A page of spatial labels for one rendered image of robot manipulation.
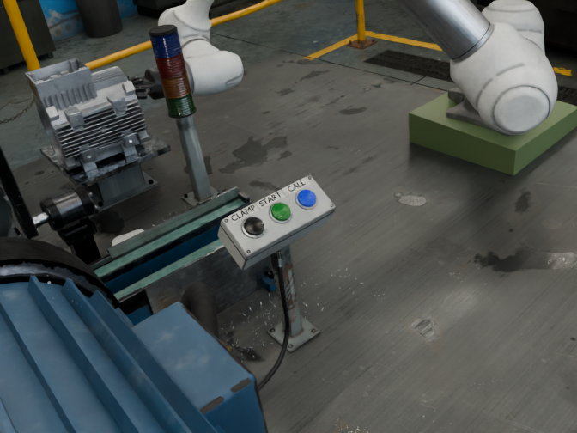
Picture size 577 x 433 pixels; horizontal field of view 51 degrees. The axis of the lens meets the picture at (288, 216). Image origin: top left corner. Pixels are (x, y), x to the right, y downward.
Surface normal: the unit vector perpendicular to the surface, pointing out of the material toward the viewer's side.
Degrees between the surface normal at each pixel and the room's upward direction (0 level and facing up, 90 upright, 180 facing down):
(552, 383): 0
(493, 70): 77
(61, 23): 90
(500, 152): 90
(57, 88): 90
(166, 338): 0
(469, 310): 0
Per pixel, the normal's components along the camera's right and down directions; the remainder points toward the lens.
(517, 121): -0.09, 0.63
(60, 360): 0.18, -0.92
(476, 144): -0.73, 0.45
